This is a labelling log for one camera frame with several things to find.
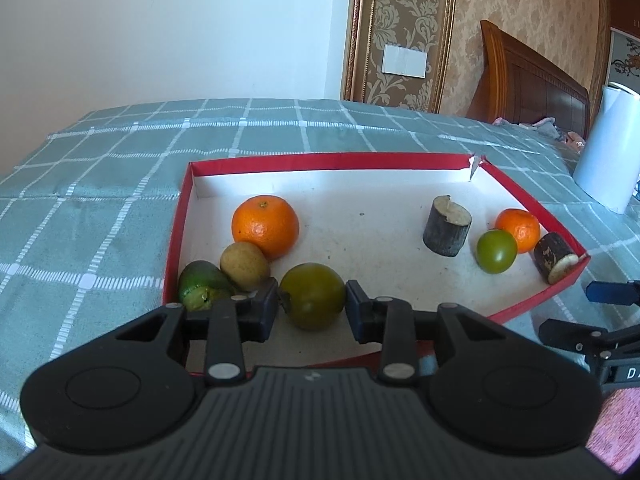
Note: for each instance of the framed wall picture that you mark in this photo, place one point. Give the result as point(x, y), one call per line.
point(625, 62)

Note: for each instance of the dark sugarcane piece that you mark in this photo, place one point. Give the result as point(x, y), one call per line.
point(447, 230)

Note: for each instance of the green checked bed sheet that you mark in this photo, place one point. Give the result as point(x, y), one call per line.
point(100, 210)

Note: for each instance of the pink clothing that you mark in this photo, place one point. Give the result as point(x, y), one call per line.
point(545, 127)

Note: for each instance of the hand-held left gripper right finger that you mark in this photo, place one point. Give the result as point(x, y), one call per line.
point(359, 315)

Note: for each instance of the white kettle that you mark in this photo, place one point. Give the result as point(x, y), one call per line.
point(607, 155)

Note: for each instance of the pink towel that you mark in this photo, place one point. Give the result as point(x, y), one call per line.
point(617, 430)

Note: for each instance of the large orange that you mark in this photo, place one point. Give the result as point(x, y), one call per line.
point(265, 225)

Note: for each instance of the brown round fruit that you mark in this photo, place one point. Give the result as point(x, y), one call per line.
point(245, 265)

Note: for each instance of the olive green tomato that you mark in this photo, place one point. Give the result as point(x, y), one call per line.
point(312, 295)

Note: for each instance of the wooden headboard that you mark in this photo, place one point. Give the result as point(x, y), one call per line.
point(530, 85)

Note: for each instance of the red-rimmed white tray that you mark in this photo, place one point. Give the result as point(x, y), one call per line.
point(360, 200)

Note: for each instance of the green avocado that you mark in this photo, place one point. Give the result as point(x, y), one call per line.
point(202, 282)

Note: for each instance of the reddish brown sugarcane piece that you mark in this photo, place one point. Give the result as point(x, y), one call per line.
point(552, 257)

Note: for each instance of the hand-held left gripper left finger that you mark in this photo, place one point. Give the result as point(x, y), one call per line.
point(264, 310)

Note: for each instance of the gold framed wall panel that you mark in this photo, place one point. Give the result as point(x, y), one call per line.
point(400, 10)

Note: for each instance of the small orange mandarin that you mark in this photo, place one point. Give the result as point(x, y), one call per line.
point(520, 227)

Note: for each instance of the white wall switch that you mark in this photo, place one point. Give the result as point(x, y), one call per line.
point(404, 61)

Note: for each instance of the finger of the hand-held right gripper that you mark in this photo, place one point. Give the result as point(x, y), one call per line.
point(612, 292)
point(570, 335)

